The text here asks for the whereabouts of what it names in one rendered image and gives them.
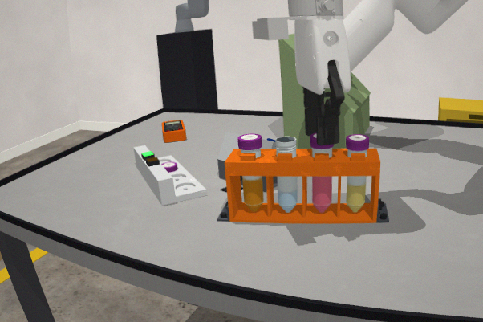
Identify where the orange test tube rack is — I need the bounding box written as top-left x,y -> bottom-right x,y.
225,149 -> 380,223

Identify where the purple screw cap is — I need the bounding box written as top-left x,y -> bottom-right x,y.
310,133 -> 334,149
346,134 -> 369,151
162,162 -> 177,173
237,134 -> 262,150

